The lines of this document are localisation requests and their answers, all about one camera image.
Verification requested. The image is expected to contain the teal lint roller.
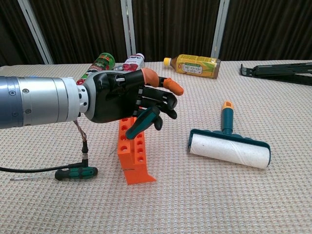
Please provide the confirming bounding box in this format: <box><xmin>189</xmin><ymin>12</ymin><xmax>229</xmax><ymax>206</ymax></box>
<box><xmin>187</xmin><ymin>100</ymin><xmax>271</xmax><ymax>170</ymax></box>

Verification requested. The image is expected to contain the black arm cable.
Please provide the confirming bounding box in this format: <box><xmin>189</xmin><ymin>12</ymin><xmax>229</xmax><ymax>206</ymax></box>
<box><xmin>0</xmin><ymin>119</ymin><xmax>90</xmax><ymax>173</ymax></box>

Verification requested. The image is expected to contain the black folding stand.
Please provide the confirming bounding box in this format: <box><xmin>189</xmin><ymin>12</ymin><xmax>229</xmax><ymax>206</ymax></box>
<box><xmin>240</xmin><ymin>62</ymin><xmax>312</xmax><ymax>86</ymax></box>

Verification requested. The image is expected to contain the beige woven tablecloth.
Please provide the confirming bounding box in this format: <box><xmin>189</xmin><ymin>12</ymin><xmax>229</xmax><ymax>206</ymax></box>
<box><xmin>0</xmin><ymin>59</ymin><xmax>312</xmax><ymax>234</ymax></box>

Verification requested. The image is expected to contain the green Pringles can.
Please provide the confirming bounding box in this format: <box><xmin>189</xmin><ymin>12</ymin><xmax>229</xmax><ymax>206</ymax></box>
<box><xmin>76</xmin><ymin>52</ymin><xmax>116</xmax><ymax>85</ymax></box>

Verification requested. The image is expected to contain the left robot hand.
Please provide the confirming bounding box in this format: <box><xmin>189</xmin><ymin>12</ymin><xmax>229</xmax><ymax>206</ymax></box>
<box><xmin>84</xmin><ymin>67</ymin><xmax>185</xmax><ymax>131</ymax></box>

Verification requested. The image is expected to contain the orange screwdriver rack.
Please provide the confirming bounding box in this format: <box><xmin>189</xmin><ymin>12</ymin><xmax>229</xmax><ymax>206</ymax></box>
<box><xmin>117</xmin><ymin>116</ymin><xmax>157</xmax><ymax>185</ymax></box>

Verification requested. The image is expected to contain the grey metal partition post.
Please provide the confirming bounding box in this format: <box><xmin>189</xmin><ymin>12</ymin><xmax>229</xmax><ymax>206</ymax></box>
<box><xmin>120</xmin><ymin>0</ymin><xmax>137</xmax><ymax>57</ymax></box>
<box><xmin>211</xmin><ymin>0</ymin><xmax>230</xmax><ymax>59</ymax></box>
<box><xmin>17</xmin><ymin>0</ymin><xmax>54</xmax><ymax>65</ymax></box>

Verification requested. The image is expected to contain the red NFC juice bottle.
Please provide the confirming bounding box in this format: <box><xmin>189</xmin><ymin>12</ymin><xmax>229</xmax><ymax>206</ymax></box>
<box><xmin>114</xmin><ymin>52</ymin><xmax>146</xmax><ymax>73</ymax></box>

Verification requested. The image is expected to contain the green and black screwdriver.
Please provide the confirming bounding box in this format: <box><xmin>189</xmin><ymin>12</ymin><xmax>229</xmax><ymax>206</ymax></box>
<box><xmin>9</xmin><ymin>166</ymin><xmax>98</xmax><ymax>181</ymax></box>

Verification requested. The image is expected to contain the slim teal screwdriver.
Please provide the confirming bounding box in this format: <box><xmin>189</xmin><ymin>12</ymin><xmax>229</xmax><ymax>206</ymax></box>
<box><xmin>109</xmin><ymin>106</ymin><xmax>160</xmax><ymax>156</ymax></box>

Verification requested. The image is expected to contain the yellow tea bottle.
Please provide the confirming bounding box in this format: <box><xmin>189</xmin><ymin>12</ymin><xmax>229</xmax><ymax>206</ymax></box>
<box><xmin>163</xmin><ymin>54</ymin><xmax>221</xmax><ymax>79</ymax></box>

